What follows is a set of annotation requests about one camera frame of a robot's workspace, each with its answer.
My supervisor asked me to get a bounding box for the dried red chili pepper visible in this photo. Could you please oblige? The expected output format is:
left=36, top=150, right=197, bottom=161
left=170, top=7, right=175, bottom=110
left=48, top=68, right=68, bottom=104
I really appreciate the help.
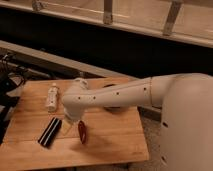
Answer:
left=78, top=121, right=87, bottom=144

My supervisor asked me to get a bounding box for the metal window frame rail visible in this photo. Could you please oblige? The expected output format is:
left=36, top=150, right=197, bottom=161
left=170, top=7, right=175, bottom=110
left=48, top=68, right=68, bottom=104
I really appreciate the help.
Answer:
left=0, top=0, right=213, bottom=48

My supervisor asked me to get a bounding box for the black bowl with cloth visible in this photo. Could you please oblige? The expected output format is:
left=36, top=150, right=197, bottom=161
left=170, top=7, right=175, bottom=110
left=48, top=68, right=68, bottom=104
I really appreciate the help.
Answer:
left=103, top=84, right=121, bottom=112

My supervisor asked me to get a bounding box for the black cables and equipment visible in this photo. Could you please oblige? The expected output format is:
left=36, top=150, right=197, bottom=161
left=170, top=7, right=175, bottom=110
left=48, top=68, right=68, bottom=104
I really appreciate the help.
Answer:
left=0, top=53, right=26, bottom=146

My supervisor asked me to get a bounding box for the small white bottle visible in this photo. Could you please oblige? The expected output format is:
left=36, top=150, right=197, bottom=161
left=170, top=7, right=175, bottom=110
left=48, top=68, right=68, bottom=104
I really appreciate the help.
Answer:
left=46, top=83, right=59, bottom=112

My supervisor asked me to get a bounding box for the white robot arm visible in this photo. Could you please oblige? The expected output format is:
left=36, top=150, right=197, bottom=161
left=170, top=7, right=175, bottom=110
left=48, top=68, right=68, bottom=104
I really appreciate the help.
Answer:
left=62, top=73, right=213, bottom=171

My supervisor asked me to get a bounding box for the black striped rectangular block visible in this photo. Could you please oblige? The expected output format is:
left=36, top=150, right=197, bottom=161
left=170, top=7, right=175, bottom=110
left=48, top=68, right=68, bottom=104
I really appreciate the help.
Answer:
left=38, top=117, right=62, bottom=148

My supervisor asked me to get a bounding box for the wooden table board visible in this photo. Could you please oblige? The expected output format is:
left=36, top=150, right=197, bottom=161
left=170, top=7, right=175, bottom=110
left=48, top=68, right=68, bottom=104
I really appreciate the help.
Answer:
left=0, top=81, right=149, bottom=170

